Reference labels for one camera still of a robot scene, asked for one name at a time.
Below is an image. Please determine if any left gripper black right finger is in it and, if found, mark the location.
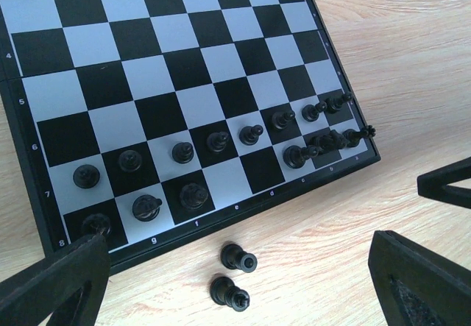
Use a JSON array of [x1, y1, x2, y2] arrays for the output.
[[368, 230, 470, 325]]

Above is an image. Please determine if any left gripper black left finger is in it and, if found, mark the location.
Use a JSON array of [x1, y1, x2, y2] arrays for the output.
[[1, 234, 110, 325]]

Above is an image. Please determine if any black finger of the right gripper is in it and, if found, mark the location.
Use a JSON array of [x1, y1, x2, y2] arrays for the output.
[[417, 158, 470, 209]]

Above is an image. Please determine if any black pawn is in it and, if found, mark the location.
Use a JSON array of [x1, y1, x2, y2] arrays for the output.
[[239, 124, 264, 146], [272, 110, 296, 131], [171, 141, 194, 164]]

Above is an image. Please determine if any black chess piece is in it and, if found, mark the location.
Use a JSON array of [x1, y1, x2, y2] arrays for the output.
[[310, 130, 348, 155], [342, 125, 376, 148]]

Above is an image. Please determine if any black and white chessboard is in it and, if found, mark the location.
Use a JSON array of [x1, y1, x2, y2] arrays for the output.
[[1, 0, 380, 273]]

